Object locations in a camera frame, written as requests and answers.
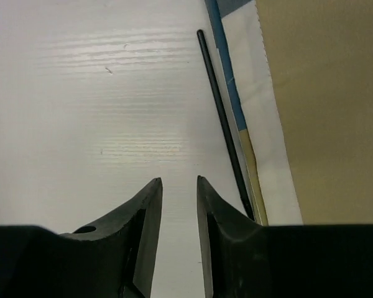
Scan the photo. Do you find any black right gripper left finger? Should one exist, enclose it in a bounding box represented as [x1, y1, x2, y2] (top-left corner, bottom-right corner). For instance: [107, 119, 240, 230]
[0, 178, 162, 297]

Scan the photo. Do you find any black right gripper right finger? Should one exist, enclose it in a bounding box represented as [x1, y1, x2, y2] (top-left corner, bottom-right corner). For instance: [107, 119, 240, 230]
[196, 176, 373, 297]

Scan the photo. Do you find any black pen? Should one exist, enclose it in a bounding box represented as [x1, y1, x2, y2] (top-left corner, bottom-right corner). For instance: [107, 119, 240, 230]
[196, 29, 255, 220]

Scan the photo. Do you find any blue and tan cloth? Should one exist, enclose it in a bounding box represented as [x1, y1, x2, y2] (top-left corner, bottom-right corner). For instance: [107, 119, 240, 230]
[205, 1, 373, 225]

